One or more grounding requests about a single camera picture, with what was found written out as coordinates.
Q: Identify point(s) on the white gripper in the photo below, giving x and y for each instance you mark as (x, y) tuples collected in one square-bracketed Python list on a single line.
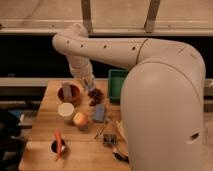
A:
[(81, 68)]

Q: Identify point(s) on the blue grey towel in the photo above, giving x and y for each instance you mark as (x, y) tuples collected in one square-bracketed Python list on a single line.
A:
[(67, 92)]

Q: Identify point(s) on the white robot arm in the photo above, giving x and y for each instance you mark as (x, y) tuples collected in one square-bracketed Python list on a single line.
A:
[(161, 99)]

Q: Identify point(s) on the red bowl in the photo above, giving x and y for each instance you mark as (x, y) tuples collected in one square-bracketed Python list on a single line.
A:
[(75, 93)]

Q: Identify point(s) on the small black bowl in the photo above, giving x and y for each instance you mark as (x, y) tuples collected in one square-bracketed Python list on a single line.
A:
[(54, 146)]

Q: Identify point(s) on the dark grapes bunch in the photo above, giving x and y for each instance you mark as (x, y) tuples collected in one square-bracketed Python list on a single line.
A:
[(96, 96)]

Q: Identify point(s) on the green tray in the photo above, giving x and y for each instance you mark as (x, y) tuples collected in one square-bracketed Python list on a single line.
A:
[(116, 79)]

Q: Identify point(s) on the blue sponge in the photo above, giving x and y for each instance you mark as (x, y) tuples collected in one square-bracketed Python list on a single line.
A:
[(99, 113)]

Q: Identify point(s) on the white cup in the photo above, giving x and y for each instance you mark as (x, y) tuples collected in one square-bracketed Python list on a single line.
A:
[(66, 111)]

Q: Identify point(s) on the wooden spoon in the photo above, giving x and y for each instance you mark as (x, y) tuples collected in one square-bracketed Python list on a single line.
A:
[(102, 128)]

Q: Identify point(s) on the small metal toy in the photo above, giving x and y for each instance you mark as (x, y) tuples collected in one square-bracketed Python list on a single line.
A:
[(109, 139)]

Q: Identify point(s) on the orange carrot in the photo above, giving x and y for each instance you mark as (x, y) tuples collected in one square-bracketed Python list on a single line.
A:
[(58, 139)]

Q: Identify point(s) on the black object at left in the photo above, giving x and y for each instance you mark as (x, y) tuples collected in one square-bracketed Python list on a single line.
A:
[(10, 145)]

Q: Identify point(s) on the black handled knife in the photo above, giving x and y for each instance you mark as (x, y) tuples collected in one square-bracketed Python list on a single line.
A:
[(121, 158)]

